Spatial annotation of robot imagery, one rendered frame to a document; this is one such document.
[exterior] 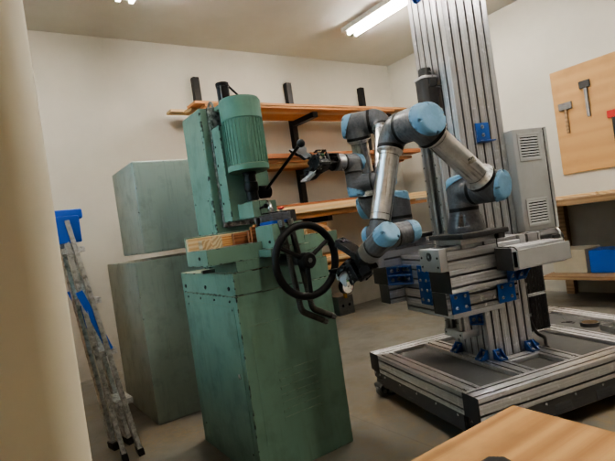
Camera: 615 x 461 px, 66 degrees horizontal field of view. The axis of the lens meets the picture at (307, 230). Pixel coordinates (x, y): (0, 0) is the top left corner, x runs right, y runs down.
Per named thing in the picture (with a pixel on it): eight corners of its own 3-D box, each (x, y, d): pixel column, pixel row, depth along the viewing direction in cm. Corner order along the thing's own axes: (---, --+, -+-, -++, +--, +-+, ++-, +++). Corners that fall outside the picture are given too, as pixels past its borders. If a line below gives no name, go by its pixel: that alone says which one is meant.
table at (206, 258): (218, 266, 164) (215, 249, 164) (187, 267, 189) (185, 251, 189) (352, 241, 198) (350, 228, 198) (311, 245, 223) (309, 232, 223)
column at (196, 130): (221, 269, 211) (197, 108, 211) (201, 269, 230) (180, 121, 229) (264, 261, 224) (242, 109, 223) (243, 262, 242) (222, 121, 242)
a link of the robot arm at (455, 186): (461, 207, 202) (457, 176, 202) (488, 203, 191) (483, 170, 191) (442, 210, 196) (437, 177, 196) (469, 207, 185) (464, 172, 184)
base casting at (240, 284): (234, 297, 177) (231, 273, 177) (182, 292, 225) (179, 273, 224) (330, 275, 202) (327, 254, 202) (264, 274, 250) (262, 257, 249)
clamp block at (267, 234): (274, 248, 177) (270, 224, 177) (256, 250, 188) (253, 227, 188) (307, 242, 185) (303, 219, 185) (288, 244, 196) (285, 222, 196)
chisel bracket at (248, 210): (254, 220, 197) (252, 200, 197) (240, 223, 208) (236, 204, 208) (270, 219, 201) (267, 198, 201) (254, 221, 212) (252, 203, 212)
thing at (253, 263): (237, 272, 178) (235, 262, 178) (214, 272, 196) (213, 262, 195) (322, 255, 200) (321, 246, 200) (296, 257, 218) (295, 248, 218)
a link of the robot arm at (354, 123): (387, 219, 238) (367, 110, 225) (358, 223, 243) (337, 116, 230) (390, 213, 249) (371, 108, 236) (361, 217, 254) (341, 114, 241)
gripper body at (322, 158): (314, 148, 197) (337, 148, 203) (304, 159, 203) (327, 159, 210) (319, 165, 194) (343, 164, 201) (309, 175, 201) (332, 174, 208)
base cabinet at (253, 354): (262, 486, 177) (234, 297, 176) (204, 440, 225) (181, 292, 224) (354, 441, 202) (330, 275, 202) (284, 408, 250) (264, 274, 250)
